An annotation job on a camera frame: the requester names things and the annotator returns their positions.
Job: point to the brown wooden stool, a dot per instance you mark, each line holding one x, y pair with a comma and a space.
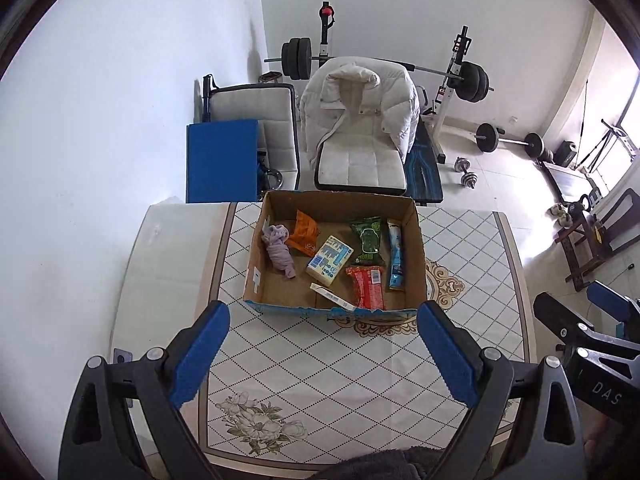
270, 77

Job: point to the white blue carton box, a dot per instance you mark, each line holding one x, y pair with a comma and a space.
330, 260

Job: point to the black box speaker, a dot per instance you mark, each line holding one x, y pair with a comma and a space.
567, 152

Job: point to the green snack packet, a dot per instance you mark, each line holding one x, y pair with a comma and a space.
367, 242

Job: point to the person's dark fleece clothing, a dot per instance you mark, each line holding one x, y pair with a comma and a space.
380, 467

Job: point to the red snack packet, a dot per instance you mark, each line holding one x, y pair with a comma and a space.
367, 287

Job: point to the cardboard box with blue print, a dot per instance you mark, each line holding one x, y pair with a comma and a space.
280, 290

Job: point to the white down jacket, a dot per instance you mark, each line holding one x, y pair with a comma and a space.
360, 110

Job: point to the white padded chair with jacket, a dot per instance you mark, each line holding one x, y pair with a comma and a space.
360, 160

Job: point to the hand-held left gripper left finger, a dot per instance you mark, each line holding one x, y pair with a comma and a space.
197, 360

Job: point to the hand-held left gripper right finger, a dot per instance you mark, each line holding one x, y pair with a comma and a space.
447, 355

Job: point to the orange snack packet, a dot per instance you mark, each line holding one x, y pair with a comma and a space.
304, 235

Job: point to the blue board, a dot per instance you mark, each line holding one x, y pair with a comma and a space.
222, 160

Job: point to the dark wooden chair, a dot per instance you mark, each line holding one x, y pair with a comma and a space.
582, 255

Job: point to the white bench press rack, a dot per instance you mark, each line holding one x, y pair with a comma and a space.
457, 65

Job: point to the grey purple sock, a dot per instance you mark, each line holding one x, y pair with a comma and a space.
280, 255

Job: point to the black metal stand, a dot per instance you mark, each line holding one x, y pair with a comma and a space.
612, 135

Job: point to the short barbell with black plates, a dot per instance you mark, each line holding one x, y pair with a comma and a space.
486, 137

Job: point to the long blue tube packet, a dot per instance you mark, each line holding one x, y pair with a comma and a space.
395, 255

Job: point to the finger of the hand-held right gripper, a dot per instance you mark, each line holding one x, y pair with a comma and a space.
560, 317
617, 302

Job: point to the dark flat board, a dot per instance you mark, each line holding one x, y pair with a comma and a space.
570, 180

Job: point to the pair of white shoes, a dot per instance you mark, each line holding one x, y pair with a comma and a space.
561, 214

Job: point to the wall socket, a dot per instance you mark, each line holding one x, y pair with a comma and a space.
123, 356

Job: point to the white and red box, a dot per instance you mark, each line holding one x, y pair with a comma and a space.
332, 296

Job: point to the chrome dumbbell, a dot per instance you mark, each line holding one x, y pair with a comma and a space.
461, 164
470, 179

